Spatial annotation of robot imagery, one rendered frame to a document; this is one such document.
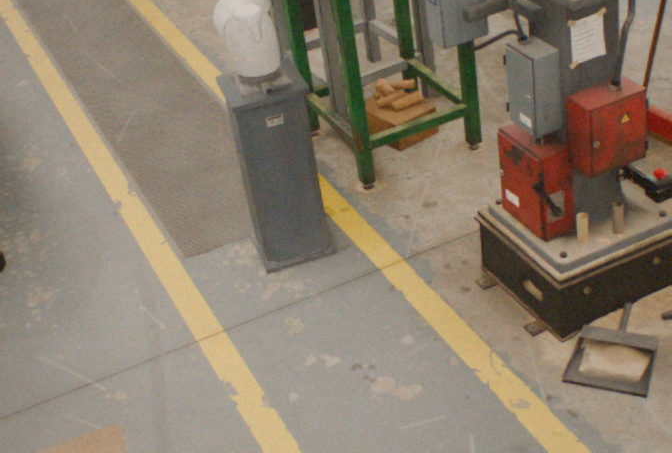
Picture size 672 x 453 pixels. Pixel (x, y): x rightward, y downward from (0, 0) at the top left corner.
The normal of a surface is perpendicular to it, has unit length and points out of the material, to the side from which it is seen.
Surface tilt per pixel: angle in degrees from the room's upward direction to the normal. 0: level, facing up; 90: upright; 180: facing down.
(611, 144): 90
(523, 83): 90
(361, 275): 0
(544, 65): 90
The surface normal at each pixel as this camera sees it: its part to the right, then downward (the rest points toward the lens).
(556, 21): -0.90, 0.33
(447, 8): 0.41, 0.44
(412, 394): -0.14, -0.83
